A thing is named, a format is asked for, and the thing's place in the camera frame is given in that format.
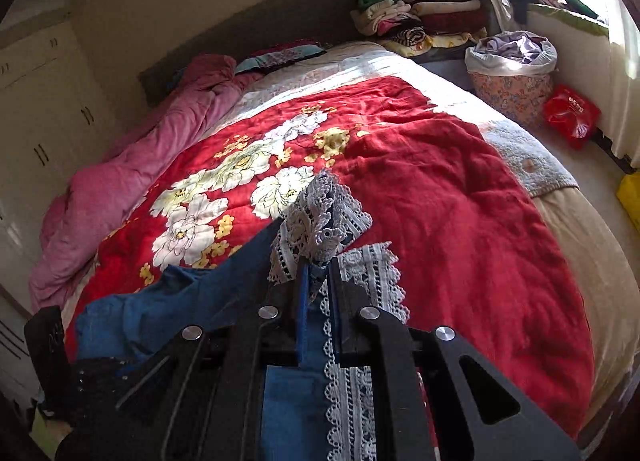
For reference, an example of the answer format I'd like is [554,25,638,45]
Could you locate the person's left forearm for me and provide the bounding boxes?
[27,403,71,459]

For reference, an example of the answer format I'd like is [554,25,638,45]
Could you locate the grey upholstered headboard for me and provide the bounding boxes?
[137,0,356,107]

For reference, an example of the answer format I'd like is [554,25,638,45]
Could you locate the red floral quilt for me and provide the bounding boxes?
[65,76,596,438]

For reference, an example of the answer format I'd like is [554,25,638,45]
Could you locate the pile of folded clothes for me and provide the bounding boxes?
[350,0,493,58]

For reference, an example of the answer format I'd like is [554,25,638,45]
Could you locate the cream wardrobe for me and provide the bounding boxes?
[0,16,126,392]

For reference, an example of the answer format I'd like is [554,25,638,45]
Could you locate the pink duvet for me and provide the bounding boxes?
[29,54,263,314]

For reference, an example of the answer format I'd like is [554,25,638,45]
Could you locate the yellow box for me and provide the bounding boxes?
[616,172,640,232]

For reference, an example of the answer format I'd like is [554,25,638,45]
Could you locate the floral laundry basket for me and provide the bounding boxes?
[465,31,558,129]

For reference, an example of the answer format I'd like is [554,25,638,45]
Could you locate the lavender clothes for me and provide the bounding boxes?
[475,32,551,60]

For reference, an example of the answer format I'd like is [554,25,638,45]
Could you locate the white fleece blanket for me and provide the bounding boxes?
[480,118,581,199]

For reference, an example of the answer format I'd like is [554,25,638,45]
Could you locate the blue denim pants lace trim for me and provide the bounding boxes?
[75,170,411,461]

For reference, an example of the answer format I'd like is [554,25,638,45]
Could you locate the red plastic bag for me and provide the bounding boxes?
[542,85,602,150]

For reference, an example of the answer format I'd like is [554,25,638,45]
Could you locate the beige bed sheet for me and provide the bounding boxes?
[532,186,640,447]

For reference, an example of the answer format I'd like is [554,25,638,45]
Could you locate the dark patterned pillow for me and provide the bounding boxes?
[235,41,331,75]

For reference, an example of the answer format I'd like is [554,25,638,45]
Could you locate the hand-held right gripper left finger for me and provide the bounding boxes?
[115,260,313,461]

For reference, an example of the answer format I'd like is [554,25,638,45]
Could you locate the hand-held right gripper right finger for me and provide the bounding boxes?
[327,258,582,461]

